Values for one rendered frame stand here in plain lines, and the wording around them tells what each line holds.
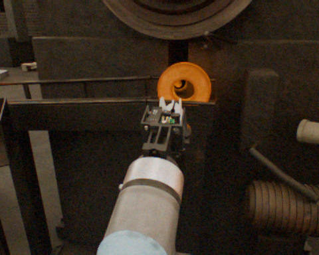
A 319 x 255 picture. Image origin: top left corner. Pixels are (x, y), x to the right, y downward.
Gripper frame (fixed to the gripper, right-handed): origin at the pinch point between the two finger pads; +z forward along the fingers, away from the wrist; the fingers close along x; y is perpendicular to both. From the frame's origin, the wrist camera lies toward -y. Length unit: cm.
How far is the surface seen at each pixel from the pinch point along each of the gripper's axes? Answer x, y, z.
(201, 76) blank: -4.9, -2.7, 19.5
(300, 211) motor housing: -30.8, -23.8, -6.1
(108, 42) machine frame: 24.3, 2.6, 28.8
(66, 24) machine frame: 41, 6, 36
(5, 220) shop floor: 88, -82, 10
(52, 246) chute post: 55, -77, -1
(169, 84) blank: 4.0, -5.3, 18.8
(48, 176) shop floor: 89, -94, 48
